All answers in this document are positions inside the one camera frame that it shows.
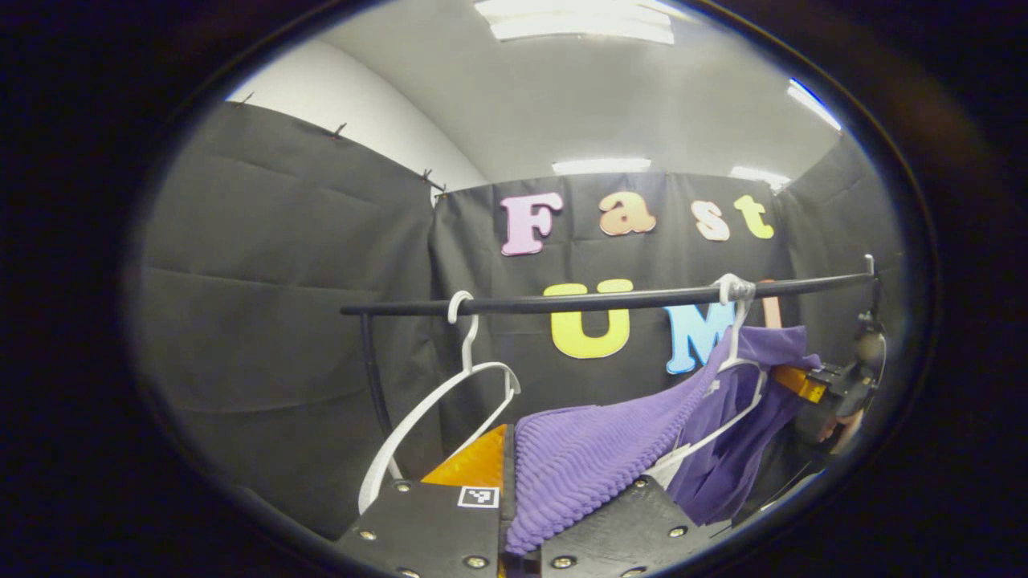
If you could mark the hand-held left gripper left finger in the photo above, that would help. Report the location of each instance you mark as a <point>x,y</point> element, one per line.
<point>434,530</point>

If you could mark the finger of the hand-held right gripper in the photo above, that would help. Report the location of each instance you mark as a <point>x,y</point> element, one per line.
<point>799,384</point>

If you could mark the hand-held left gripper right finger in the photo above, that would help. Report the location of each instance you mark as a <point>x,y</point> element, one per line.
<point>618,530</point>

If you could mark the white plastic hanger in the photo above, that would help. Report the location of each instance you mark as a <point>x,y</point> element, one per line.
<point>418,425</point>
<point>735,345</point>

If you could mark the black metal clothes rack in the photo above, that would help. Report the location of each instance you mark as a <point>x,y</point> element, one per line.
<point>562,303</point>

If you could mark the black backdrop cloth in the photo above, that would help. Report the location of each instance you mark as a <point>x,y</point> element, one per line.
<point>281,321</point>

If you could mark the large ceiling light panel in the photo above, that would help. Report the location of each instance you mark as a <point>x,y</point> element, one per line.
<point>578,20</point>

